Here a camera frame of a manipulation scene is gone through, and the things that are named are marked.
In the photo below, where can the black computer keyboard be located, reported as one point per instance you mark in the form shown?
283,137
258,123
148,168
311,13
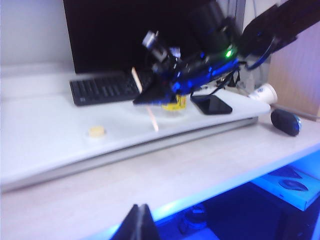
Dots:
105,88

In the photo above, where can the small beige eraser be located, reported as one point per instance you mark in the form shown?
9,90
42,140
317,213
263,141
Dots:
96,131

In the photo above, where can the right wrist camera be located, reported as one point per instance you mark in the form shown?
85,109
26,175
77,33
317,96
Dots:
160,48

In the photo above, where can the black smartphone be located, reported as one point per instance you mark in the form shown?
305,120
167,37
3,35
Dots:
212,103

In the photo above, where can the thin wooden stick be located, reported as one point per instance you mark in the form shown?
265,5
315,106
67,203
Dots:
153,118

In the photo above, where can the black computer monitor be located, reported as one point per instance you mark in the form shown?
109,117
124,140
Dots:
105,32

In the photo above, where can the black computer mouse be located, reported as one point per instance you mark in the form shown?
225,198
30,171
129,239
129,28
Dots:
285,122

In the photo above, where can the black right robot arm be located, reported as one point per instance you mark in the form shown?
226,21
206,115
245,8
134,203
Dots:
275,25

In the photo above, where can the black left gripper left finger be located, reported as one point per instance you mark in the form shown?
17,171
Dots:
130,225

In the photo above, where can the clear bottle yellow label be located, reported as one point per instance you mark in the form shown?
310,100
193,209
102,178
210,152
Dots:
176,103

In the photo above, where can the white flat board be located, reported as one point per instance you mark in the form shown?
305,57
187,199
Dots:
62,125

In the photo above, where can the grey flat base board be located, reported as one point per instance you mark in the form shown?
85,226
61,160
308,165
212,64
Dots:
175,142

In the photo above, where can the white paper cup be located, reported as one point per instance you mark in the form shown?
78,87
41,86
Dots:
265,93

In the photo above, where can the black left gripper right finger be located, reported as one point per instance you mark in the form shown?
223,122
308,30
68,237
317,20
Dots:
148,225

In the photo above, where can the mouse packaging box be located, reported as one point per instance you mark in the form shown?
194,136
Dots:
290,183

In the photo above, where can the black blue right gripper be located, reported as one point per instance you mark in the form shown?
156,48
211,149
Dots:
200,72

